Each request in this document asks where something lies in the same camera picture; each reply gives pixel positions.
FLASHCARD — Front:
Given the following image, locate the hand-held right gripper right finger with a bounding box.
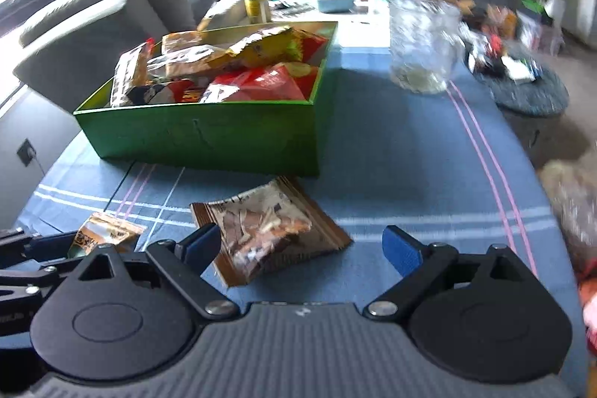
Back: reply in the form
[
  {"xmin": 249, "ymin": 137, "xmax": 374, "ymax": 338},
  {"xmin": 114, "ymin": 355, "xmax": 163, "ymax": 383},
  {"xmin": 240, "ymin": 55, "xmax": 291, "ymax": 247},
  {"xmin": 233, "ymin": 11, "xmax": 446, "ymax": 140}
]
[{"xmin": 364, "ymin": 226, "xmax": 532, "ymax": 319}]

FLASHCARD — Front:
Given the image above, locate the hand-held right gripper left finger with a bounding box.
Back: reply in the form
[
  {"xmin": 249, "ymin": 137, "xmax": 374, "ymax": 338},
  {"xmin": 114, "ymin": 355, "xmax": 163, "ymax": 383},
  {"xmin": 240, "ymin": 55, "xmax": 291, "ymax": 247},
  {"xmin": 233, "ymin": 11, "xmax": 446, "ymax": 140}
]
[{"xmin": 77, "ymin": 223, "xmax": 238, "ymax": 319}]

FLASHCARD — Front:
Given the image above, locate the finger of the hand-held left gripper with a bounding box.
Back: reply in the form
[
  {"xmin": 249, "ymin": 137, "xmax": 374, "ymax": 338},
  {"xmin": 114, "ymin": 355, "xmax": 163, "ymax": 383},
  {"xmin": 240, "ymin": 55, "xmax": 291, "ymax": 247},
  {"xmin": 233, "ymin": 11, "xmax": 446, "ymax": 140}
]
[
  {"xmin": 0, "ymin": 266, "xmax": 64, "ymax": 304},
  {"xmin": 0, "ymin": 228, "xmax": 83, "ymax": 266}
]

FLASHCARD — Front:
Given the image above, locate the orange brown-label snack packet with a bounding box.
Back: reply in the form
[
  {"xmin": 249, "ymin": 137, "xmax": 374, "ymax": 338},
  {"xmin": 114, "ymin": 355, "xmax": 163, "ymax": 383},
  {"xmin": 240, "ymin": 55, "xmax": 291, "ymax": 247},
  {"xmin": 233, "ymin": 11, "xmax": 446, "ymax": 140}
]
[{"xmin": 69, "ymin": 211, "xmax": 146, "ymax": 260}]

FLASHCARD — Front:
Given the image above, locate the brown snack packet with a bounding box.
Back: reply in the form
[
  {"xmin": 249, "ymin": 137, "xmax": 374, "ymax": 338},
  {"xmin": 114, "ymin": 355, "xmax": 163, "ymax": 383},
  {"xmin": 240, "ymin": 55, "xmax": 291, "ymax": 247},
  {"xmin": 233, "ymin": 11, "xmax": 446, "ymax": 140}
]
[{"xmin": 190, "ymin": 176, "xmax": 354, "ymax": 288}]

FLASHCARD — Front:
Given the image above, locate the green cardboard box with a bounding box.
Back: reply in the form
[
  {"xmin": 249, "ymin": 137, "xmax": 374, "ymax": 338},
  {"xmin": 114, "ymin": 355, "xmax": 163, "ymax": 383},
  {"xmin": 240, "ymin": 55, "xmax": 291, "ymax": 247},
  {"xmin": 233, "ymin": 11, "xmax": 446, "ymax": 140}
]
[{"xmin": 73, "ymin": 21, "xmax": 339, "ymax": 178}]

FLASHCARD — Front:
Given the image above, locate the white red snack packet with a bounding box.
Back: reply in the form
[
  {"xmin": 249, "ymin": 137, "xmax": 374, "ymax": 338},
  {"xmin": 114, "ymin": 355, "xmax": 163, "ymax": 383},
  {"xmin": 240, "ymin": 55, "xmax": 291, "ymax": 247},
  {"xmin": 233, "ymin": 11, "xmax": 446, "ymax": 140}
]
[{"xmin": 128, "ymin": 79, "xmax": 209, "ymax": 105}]

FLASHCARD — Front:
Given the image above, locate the large red snack bag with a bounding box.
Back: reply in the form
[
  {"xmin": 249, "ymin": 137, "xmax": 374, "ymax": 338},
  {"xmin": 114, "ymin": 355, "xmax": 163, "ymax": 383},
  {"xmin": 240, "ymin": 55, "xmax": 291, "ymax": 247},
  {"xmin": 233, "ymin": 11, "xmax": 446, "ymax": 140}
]
[{"xmin": 200, "ymin": 62, "xmax": 323, "ymax": 104}]

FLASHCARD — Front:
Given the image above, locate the orange cracker snack packet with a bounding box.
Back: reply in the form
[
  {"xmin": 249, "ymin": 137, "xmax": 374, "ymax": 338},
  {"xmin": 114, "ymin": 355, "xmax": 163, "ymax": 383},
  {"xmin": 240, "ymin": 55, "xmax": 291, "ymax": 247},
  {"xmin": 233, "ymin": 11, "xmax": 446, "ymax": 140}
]
[{"xmin": 109, "ymin": 38, "xmax": 157, "ymax": 108}]

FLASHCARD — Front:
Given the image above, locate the yellow green snack packet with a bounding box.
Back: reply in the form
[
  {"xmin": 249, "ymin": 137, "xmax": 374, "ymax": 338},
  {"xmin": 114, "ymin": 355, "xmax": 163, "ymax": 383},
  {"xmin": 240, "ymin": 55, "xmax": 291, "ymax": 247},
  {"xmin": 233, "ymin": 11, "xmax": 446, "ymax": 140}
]
[{"xmin": 226, "ymin": 24, "xmax": 305, "ymax": 70}]

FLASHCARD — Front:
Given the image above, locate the red yellow snack packet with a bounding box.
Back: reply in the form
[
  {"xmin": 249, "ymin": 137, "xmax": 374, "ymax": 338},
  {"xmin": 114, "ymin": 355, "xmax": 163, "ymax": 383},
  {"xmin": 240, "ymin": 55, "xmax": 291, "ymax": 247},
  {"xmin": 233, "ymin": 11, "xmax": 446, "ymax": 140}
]
[{"xmin": 289, "ymin": 30, "xmax": 330, "ymax": 66}]

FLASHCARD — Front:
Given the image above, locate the blue striped tablecloth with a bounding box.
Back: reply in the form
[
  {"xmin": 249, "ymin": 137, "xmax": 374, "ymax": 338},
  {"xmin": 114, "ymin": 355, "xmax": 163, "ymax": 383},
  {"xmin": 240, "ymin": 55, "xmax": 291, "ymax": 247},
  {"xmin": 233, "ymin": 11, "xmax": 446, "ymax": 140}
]
[{"xmin": 14, "ymin": 46, "xmax": 589, "ymax": 398}]

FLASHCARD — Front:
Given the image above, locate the clear plastic bag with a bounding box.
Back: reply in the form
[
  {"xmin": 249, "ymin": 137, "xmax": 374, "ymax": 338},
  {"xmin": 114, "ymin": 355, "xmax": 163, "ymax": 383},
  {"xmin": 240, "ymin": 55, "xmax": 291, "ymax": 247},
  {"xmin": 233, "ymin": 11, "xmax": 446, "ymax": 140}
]
[{"xmin": 540, "ymin": 157, "xmax": 597, "ymax": 278}]

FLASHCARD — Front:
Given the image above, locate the dark round side table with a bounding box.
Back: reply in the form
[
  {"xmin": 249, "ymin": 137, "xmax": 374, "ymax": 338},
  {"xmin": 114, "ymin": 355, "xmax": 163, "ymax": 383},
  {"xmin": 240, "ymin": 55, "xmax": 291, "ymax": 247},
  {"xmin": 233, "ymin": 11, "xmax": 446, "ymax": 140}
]
[{"xmin": 470, "ymin": 47, "xmax": 572, "ymax": 157}]

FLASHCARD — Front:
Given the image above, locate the red plastic bag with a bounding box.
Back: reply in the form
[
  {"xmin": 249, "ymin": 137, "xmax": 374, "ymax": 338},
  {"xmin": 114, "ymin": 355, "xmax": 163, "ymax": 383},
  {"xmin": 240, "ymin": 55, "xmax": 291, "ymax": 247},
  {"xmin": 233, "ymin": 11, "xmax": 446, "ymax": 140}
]
[{"xmin": 577, "ymin": 266, "xmax": 597, "ymax": 358}]

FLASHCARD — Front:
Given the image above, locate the glass mug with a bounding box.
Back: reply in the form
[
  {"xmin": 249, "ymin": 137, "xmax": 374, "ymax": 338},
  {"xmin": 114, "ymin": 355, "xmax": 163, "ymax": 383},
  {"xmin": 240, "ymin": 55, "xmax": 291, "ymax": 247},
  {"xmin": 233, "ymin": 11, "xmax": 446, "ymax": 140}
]
[{"xmin": 388, "ymin": 0, "xmax": 465, "ymax": 95}]

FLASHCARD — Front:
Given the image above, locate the grey sofa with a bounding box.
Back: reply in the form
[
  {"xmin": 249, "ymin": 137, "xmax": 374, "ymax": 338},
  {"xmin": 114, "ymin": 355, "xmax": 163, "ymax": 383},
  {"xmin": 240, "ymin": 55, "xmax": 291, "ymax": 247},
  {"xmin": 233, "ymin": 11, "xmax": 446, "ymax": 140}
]
[{"xmin": 12, "ymin": 0, "xmax": 221, "ymax": 143}]

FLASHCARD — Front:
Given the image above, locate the clutter of small packets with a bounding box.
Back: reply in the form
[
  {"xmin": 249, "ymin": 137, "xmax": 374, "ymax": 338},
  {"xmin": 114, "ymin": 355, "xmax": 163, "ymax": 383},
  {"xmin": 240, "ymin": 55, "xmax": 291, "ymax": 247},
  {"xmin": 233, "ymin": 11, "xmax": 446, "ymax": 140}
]
[{"xmin": 461, "ymin": 5, "xmax": 543, "ymax": 82}]

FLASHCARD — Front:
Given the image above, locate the white cushion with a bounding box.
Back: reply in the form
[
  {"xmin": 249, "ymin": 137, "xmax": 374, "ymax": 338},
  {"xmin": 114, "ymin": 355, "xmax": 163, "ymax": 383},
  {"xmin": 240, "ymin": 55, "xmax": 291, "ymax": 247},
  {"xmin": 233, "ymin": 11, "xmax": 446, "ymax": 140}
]
[{"xmin": 198, "ymin": 0, "xmax": 248, "ymax": 34}]

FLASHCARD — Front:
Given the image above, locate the yellow can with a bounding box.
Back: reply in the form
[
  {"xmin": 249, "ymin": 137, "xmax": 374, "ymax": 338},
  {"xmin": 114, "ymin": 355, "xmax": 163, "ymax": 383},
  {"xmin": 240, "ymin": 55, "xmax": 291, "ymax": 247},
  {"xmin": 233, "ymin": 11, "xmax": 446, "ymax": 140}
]
[{"xmin": 243, "ymin": 0, "xmax": 272, "ymax": 24}]

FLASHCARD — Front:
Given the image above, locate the orange plastic bag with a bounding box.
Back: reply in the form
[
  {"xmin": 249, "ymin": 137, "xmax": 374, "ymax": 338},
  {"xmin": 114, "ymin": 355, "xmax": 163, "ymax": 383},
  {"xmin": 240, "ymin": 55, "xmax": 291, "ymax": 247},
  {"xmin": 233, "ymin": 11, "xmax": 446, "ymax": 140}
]
[{"xmin": 484, "ymin": 3, "xmax": 519, "ymax": 41}]

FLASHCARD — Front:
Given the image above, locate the blue basket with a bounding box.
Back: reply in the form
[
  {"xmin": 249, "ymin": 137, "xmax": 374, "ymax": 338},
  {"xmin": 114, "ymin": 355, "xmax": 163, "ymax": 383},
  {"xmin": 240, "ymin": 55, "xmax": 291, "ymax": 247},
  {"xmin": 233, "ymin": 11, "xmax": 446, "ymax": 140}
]
[{"xmin": 319, "ymin": 0, "xmax": 354, "ymax": 14}]

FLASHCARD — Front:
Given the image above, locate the clear plastic storage box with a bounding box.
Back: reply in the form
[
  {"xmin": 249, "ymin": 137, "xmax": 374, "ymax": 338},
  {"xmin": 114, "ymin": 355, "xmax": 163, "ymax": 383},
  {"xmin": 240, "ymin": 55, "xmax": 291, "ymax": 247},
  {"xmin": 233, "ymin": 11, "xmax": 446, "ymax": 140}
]
[{"xmin": 517, "ymin": 10, "xmax": 561, "ymax": 54}]

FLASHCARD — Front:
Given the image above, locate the white air purifier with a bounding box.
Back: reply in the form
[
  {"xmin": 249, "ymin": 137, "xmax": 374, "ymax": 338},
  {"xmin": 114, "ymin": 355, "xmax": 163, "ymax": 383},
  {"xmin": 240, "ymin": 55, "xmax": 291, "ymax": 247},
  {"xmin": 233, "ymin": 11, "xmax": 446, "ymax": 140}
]
[{"xmin": 543, "ymin": 0, "xmax": 566, "ymax": 22}]

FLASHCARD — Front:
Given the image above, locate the black power cable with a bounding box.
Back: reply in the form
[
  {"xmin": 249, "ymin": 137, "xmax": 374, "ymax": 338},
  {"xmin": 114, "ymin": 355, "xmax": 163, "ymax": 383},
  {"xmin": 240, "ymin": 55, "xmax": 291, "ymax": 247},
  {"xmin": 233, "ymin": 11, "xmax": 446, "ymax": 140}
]
[{"xmin": 27, "ymin": 154, "xmax": 48, "ymax": 181}]

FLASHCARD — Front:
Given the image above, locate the black wall socket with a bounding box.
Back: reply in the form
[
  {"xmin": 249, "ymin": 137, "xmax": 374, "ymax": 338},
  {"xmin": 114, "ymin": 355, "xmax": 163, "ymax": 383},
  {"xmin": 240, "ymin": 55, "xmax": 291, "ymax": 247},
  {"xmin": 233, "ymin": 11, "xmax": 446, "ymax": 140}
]
[{"xmin": 16, "ymin": 138, "xmax": 38, "ymax": 169}]

